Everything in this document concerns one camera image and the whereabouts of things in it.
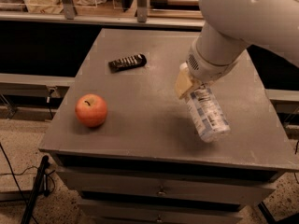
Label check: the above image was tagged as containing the black floor cable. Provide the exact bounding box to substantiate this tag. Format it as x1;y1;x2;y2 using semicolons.
0;142;40;224

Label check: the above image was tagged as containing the grey metal railing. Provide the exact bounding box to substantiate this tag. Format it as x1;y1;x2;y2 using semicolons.
0;0;204;30

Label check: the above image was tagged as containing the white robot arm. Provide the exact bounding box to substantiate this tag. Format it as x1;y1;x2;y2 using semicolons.
175;0;299;98

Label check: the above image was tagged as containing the black tripod leg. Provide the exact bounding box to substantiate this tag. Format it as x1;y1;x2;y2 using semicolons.
21;155;50;224

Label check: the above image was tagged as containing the low grey bench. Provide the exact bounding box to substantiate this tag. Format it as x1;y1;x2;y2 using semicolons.
0;73;75;98

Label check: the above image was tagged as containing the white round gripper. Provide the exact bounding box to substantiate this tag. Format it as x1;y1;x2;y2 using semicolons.
175;39;240;99

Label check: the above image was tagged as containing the red apple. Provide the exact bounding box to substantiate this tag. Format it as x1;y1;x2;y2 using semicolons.
75;93;107;128

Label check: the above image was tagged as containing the grey drawer cabinet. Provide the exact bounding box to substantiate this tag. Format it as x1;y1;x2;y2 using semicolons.
40;29;298;224

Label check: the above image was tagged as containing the upper drawer metal handle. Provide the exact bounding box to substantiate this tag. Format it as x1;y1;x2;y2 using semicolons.
156;186;166;197

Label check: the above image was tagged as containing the clear plastic water bottle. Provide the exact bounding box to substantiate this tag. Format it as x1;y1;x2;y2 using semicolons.
179;63;232;144

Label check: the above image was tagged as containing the lower drawer metal handle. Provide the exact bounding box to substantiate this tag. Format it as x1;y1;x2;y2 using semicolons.
155;215;164;224

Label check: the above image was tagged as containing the drawer metal handle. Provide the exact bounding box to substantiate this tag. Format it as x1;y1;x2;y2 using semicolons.
155;215;164;224
156;186;166;197

